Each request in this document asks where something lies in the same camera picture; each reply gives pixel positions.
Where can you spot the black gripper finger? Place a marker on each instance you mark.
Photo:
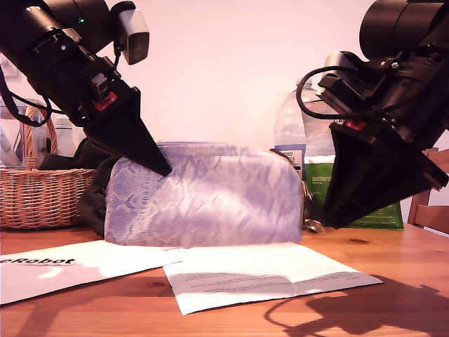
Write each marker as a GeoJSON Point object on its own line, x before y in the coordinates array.
{"type": "Point", "coordinates": [347, 168]}
{"type": "Point", "coordinates": [126, 133]}
{"type": "Point", "coordinates": [396, 182]}

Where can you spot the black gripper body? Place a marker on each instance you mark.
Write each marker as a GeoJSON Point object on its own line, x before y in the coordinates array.
{"type": "Point", "coordinates": [63, 77]}
{"type": "Point", "coordinates": [414, 98]}

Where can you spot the black zipper pull tab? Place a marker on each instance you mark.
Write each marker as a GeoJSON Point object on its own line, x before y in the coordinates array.
{"type": "Point", "coordinates": [313, 225]}

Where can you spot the lilac snakeskin zip pouch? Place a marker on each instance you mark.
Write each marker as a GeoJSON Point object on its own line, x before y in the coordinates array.
{"type": "Point", "coordinates": [210, 203]}

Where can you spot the silver green Canagan food bag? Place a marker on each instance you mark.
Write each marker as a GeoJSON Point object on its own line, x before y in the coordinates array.
{"type": "Point", "coordinates": [317, 175]}

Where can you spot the wooden chair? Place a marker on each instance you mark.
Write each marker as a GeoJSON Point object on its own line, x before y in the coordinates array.
{"type": "Point", "coordinates": [431, 214]}

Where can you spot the small white bottle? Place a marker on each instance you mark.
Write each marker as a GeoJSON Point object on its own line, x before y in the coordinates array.
{"type": "Point", "coordinates": [64, 140]}

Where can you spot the large clear water bottle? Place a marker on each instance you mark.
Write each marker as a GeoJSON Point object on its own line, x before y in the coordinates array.
{"type": "Point", "coordinates": [289, 119]}

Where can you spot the dark jacket with grey lining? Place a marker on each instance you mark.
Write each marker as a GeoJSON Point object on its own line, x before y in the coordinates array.
{"type": "Point", "coordinates": [91, 203]}

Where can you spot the clear plastic jug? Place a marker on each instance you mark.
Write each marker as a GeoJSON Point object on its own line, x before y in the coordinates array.
{"type": "Point", "coordinates": [14, 140]}

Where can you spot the white LeRobot paper sheet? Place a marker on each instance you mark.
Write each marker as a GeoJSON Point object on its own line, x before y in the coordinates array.
{"type": "Point", "coordinates": [87, 267]}

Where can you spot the white printed letter sheet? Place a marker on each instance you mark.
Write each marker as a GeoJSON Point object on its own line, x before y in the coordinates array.
{"type": "Point", "coordinates": [245, 274]}

